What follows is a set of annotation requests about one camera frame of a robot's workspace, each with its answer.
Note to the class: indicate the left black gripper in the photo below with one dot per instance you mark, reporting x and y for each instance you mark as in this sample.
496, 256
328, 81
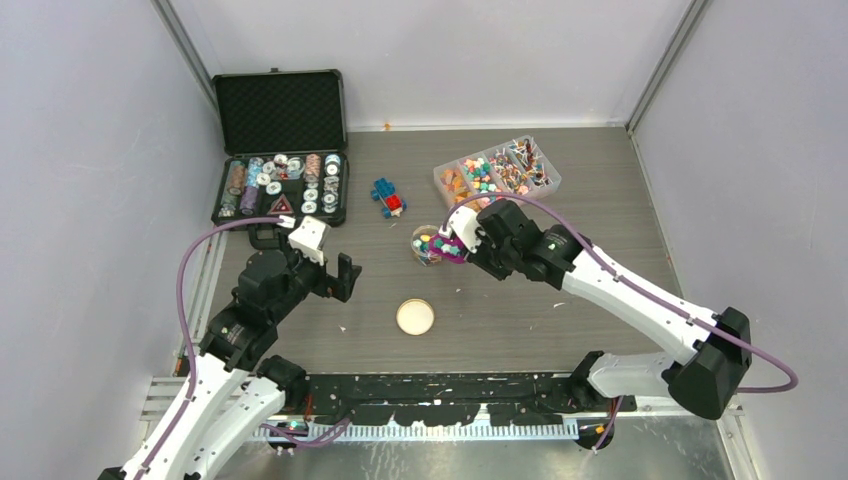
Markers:
330, 285

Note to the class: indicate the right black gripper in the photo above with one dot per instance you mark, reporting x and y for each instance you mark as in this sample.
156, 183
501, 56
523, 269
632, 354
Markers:
479, 258

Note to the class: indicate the magenta plastic scoop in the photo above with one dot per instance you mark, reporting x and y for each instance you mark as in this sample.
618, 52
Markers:
448, 249

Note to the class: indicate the clear plastic jar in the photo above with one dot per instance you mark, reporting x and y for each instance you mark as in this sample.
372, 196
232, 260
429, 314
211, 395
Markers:
421, 245

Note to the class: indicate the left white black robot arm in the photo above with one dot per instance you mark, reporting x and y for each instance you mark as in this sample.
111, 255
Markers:
233, 385

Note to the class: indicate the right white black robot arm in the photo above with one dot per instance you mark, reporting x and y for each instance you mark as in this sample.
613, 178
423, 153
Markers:
703, 356

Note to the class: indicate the clear compartment candy box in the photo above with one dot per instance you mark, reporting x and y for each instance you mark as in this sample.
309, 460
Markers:
518, 166

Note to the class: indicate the gold jar lid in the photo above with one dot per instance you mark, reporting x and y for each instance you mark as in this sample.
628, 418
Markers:
415, 317

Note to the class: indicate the blue red brick toy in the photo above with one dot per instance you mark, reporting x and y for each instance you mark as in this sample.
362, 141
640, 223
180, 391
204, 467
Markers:
385, 193

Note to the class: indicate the black poker chip case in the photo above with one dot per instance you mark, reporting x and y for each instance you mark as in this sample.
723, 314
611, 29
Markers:
295, 113

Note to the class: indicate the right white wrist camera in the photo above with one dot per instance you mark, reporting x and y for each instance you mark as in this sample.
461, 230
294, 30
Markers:
462, 226

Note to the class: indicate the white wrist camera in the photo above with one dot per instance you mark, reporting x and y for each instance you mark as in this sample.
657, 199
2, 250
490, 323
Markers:
462, 226
306, 235

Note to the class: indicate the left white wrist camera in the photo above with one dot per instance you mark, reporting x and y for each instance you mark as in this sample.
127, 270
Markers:
306, 235

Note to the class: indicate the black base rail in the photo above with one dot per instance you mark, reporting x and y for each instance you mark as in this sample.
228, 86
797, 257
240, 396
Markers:
442, 399

